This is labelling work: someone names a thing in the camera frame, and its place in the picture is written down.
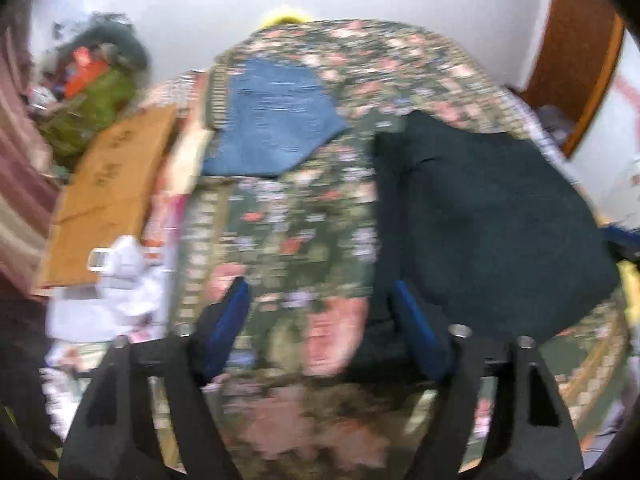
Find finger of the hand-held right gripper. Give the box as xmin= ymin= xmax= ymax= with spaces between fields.
xmin=601 ymin=224 xmax=640 ymax=263

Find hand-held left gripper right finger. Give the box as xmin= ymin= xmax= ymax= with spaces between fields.
xmin=391 ymin=280 xmax=586 ymax=480

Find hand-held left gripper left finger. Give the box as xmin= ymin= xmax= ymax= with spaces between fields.
xmin=59 ymin=279 xmax=251 ymax=480

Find black pants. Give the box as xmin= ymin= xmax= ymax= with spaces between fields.
xmin=350 ymin=110 xmax=623 ymax=376

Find white heart-print sliding door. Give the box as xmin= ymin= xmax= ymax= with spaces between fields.
xmin=565 ymin=30 xmax=640 ymax=231

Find pile of white papers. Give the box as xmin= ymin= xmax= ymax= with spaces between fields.
xmin=45 ymin=235 xmax=173 ymax=436

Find floral blanket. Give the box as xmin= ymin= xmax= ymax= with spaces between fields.
xmin=165 ymin=19 xmax=631 ymax=480

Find grey cloth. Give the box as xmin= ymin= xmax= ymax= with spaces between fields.
xmin=537 ymin=105 xmax=577 ymax=142

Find white printed sheet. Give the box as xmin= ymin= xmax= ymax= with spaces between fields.
xmin=500 ymin=90 xmax=568 ymax=163

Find wooden lap table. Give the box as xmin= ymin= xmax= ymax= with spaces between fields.
xmin=35 ymin=105 xmax=178 ymax=291

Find wooden door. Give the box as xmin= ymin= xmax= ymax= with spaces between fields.
xmin=520 ymin=0 xmax=627 ymax=159

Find blue jeans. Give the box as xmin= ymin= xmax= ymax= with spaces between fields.
xmin=202 ymin=57 xmax=348 ymax=178

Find striped pillow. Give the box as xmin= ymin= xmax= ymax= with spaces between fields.
xmin=150 ymin=72 xmax=212 ymax=111

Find striped curtain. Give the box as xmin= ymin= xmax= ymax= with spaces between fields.
xmin=0 ymin=10 xmax=61 ymax=301

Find green bag with clutter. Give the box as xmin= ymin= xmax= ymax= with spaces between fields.
xmin=37 ymin=67 xmax=139 ymax=171

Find orange box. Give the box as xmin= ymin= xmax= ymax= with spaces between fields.
xmin=62 ymin=47 xmax=109 ymax=101

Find grey bolster pillow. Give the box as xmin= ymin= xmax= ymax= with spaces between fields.
xmin=102 ymin=22 xmax=152 ymax=78

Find yellow foam ring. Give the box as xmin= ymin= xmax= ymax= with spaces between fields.
xmin=260 ymin=5 xmax=307 ymax=29

